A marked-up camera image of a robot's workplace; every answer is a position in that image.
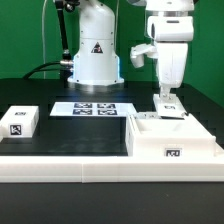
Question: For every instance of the white cabinet top block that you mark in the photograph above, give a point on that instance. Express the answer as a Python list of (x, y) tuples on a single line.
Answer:
[(20, 121)]

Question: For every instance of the white U-shaped obstacle fence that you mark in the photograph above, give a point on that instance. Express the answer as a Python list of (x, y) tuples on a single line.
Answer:
[(16, 167)]

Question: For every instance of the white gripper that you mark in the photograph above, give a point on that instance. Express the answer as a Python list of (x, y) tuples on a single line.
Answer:
[(170, 36)]

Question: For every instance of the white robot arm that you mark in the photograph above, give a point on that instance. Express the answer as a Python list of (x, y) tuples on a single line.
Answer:
[(96, 63)]

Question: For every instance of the white cabinet body box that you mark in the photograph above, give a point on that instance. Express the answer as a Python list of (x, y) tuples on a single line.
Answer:
[(158, 138)]

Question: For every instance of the white base tag plate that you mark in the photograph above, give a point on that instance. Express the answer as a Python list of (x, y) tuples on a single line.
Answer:
[(88, 109)]

